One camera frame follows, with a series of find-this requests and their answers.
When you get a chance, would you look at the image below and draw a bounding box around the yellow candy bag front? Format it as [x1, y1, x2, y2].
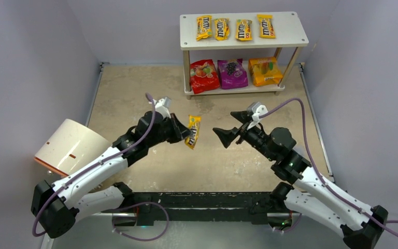
[184, 115, 201, 149]

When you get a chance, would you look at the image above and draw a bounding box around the yellow candy bag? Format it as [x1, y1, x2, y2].
[214, 18, 230, 41]
[184, 115, 201, 149]

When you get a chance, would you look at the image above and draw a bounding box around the purple candy bag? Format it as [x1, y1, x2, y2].
[217, 58, 248, 90]

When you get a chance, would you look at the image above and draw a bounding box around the orange candy bag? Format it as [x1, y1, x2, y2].
[248, 57, 283, 87]

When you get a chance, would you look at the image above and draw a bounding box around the red candy bag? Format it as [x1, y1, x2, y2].
[190, 59, 220, 94]

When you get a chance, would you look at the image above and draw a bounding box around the yellow candy bag back-side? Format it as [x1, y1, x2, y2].
[235, 19, 252, 42]

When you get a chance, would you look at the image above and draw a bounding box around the yellow M&M bag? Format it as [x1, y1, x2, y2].
[196, 15, 212, 41]
[257, 14, 276, 39]

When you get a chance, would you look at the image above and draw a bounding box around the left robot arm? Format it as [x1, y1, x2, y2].
[31, 111, 193, 239]

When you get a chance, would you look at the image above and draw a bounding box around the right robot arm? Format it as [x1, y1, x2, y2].
[213, 111, 388, 248]

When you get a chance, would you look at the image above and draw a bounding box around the white two-tier shelf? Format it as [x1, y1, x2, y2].
[179, 11, 309, 100]

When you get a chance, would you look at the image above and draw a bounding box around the white cylindrical container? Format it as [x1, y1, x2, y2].
[34, 119, 111, 177]

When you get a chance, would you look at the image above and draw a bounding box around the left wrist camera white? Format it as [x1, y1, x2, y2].
[153, 96, 172, 118]

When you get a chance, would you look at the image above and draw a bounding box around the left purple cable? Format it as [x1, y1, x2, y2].
[32, 92, 170, 241]

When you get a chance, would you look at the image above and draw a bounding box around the purple cable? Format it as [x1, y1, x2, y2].
[259, 98, 398, 246]
[32, 92, 170, 241]

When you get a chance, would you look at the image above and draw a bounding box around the black base frame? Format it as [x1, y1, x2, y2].
[114, 192, 298, 229]

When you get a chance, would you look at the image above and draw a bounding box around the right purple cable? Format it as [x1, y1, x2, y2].
[259, 98, 398, 246]

